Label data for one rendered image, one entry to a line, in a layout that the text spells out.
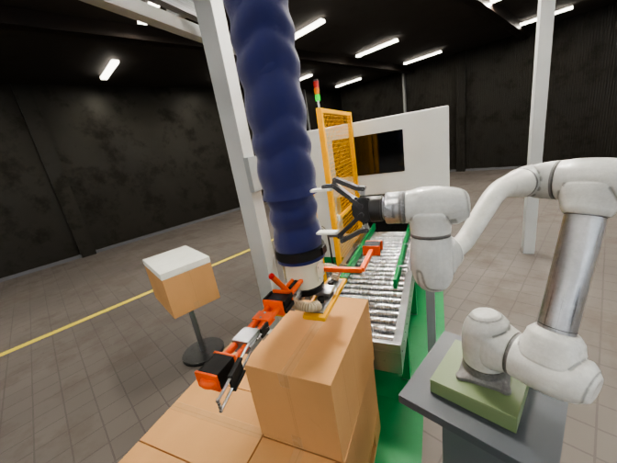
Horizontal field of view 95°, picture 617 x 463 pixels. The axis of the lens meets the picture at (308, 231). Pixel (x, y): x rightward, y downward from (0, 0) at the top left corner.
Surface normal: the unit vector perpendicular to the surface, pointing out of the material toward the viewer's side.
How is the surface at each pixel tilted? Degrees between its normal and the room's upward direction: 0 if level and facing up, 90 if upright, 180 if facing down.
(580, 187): 74
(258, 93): 79
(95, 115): 90
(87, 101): 90
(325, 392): 90
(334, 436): 90
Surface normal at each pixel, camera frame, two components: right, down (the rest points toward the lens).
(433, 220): -0.36, 0.33
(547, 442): -0.15, -0.95
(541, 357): -0.83, -0.15
